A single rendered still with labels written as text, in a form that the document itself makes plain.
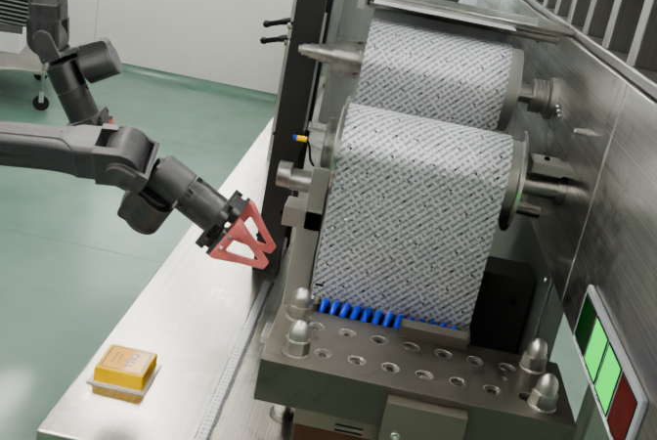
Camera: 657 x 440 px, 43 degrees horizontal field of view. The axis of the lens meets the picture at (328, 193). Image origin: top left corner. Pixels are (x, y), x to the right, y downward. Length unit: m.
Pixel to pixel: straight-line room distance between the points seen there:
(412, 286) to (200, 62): 5.86
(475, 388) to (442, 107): 0.49
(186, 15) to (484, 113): 5.69
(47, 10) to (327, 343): 0.79
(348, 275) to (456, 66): 0.39
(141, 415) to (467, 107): 0.69
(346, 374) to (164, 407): 0.27
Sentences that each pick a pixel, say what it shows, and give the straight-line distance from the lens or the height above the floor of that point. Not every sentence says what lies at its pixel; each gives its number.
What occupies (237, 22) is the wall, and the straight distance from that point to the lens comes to 6.88.
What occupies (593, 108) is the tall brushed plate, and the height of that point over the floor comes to 1.38.
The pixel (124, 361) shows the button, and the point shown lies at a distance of 1.24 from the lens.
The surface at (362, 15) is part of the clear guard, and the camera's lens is 2.17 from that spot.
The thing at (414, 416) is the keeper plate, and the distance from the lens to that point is 1.07.
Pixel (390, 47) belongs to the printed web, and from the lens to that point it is 1.38.
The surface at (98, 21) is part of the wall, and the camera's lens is 7.20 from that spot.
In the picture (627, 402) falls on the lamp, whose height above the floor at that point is 1.20.
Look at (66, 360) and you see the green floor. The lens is 2.99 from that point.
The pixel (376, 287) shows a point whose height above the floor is 1.07.
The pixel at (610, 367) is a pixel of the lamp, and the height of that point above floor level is 1.20.
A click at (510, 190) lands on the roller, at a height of 1.25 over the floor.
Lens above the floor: 1.57
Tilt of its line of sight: 19 degrees down
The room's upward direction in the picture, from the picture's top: 11 degrees clockwise
